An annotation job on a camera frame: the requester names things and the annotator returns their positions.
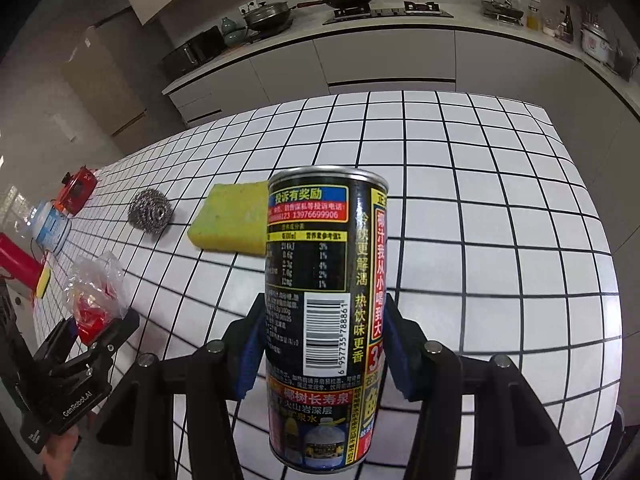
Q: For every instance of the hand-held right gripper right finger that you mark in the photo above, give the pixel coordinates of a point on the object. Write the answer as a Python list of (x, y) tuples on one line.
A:
[(402, 355)]

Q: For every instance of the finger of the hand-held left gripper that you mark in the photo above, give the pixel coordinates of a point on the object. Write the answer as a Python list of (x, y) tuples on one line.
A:
[(55, 342), (115, 332)]

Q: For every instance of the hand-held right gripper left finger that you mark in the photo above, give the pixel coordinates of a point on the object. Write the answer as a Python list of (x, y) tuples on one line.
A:
[(250, 355)]

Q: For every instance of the clear bag with red wrapper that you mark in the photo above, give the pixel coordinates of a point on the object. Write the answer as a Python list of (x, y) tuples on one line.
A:
[(92, 310)]

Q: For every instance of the black drink can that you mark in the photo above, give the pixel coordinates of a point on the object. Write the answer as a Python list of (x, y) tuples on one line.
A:
[(325, 270)]

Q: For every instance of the person's left hand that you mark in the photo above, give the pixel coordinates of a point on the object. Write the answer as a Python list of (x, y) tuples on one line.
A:
[(60, 455)]

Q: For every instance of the yellow and green sponge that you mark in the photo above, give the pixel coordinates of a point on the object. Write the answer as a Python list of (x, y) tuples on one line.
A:
[(44, 280)]

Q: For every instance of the white jar with blue label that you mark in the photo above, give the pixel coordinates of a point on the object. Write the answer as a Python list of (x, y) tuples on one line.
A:
[(50, 230)]

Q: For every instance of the steel wool scrubber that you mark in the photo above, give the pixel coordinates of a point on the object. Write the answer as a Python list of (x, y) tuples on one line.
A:
[(150, 212)]

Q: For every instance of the small red appliance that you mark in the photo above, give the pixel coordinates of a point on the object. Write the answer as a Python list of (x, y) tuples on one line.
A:
[(75, 192)]

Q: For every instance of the beige refrigerator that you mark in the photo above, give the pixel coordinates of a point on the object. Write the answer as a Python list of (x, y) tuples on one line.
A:
[(115, 80)]

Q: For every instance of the black microwave oven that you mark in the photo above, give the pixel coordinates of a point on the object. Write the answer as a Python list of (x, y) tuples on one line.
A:
[(192, 52)]

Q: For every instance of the kitchen counter with cabinets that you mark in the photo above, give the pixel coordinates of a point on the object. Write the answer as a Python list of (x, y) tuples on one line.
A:
[(400, 60)]

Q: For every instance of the green ceramic vase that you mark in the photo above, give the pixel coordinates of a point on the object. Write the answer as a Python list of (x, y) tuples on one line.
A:
[(232, 35)]

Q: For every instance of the induction cooker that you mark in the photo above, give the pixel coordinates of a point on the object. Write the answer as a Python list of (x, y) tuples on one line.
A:
[(272, 32)]

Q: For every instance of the grey pot with lid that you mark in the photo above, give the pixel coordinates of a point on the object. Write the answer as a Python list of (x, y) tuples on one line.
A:
[(267, 14)]

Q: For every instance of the black gas stove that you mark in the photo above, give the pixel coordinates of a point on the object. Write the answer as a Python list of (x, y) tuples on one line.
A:
[(390, 12)]

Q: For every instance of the sink faucet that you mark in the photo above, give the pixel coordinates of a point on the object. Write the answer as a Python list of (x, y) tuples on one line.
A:
[(502, 10)]

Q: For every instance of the yellow oil bottle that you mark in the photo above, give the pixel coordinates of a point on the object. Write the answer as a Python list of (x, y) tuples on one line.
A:
[(534, 19)]

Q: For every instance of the dark glass bottle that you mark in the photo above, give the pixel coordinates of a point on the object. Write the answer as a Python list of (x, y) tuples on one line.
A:
[(567, 27)]

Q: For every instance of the white rice cooker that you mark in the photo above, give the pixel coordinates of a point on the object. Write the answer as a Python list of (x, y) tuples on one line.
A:
[(597, 42)]

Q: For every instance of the white wall outlet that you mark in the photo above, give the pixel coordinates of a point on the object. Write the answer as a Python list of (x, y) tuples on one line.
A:
[(247, 8)]

